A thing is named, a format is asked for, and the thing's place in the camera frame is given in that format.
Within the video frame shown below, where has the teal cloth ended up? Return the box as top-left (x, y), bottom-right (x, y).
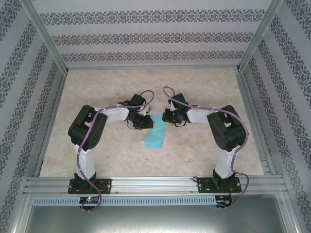
top-left (143, 114), bottom-right (168, 149)

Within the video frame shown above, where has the purple cable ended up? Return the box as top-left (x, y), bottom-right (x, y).
top-left (162, 86), bottom-right (251, 210)
top-left (76, 90), bottom-right (156, 214)

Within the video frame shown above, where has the aluminium side rail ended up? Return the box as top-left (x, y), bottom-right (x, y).
top-left (34, 72), bottom-right (68, 177)
top-left (235, 71), bottom-right (276, 175)

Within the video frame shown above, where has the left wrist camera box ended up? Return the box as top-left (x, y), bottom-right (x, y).
top-left (130, 93), bottom-right (153, 116)

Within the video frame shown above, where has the grey metal sheet panel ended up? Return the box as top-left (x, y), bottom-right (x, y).
top-left (14, 206), bottom-right (297, 233)

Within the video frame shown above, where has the aluminium mounting rail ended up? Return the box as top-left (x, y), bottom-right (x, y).
top-left (23, 176), bottom-right (289, 195)

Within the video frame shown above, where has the slotted grey cable duct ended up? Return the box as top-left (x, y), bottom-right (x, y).
top-left (33, 195), bottom-right (217, 207)

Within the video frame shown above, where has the aluminium frame post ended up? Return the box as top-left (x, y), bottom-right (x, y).
top-left (237, 0), bottom-right (285, 73)
top-left (23, 0), bottom-right (69, 75)

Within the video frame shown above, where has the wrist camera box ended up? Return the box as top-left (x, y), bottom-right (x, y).
top-left (169, 93), bottom-right (189, 110)
top-left (130, 93), bottom-right (153, 116)

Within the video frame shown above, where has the aluminium frame bar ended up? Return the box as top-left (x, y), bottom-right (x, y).
top-left (11, 190), bottom-right (34, 233)
top-left (280, 191), bottom-right (302, 233)

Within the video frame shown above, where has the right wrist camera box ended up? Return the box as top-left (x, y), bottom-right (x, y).
top-left (169, 93), bottom-right (189, 110)

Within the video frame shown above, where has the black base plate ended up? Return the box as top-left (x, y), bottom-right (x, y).
top-left (68, 178), bottom-right (113, 195)
top-left (198, 176), bottom-right (242, 194)

